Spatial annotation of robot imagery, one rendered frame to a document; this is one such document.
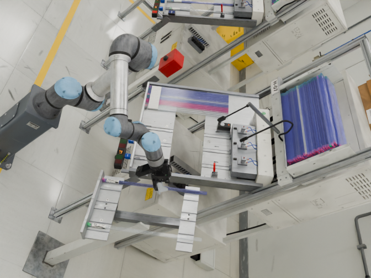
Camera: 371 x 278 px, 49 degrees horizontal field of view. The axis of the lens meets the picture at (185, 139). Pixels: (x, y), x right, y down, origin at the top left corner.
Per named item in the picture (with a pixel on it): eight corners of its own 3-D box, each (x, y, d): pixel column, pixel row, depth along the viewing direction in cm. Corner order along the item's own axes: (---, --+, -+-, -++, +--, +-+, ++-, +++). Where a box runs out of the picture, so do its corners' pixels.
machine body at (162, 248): (91, 230, 269) (157, 202, 235) (113, 148, 314) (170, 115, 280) (160, 265, 304) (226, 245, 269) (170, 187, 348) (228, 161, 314)
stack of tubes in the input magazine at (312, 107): (286, 163, 202) (338, 143, 187) (280, 92, 235) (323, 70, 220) (300, 175, 209) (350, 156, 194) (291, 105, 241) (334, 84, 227)
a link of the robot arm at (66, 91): (45, 84, 202) (61, 70, 195) (68, 91, 212) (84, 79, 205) (46, 105, 198) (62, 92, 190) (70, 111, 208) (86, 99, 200)
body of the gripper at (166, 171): (170, 185, 185) (165, 168, 176) (151, 184, 186) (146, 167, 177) (172, 171, 190) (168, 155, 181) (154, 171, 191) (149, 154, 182)
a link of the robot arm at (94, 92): (65, 91, 211) (135, 29, 182) (89, 98, 222) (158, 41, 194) (68, 110, 206) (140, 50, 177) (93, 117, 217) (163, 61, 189)
